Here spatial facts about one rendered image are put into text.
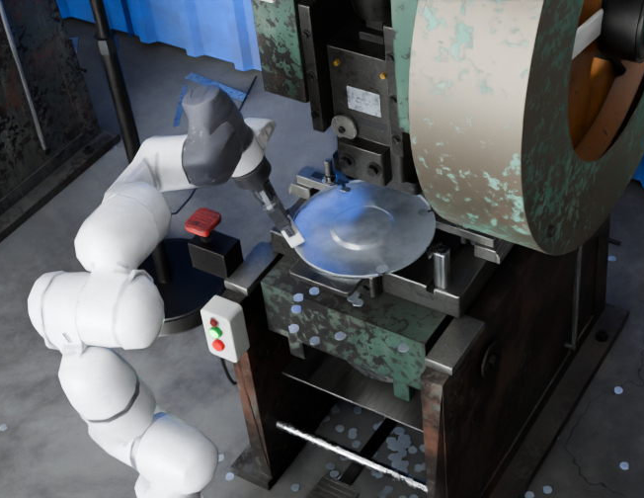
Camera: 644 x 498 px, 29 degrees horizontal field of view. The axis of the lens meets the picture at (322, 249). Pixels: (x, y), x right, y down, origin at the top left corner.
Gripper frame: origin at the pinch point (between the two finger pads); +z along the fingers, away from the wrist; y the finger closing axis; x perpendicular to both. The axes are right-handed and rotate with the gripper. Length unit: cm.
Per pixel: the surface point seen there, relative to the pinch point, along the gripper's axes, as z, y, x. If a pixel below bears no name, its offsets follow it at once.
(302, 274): 3.8, 8.4, -1.4
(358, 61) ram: -26.1, -2.9, 27.0
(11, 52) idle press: 14, -143, -60
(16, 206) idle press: 54, -132, -85
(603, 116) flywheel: -4, 17, 61
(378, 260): 8.3, 10.2, 12.8
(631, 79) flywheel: -4, 12, 69
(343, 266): 6.1, 9.3, 6.2
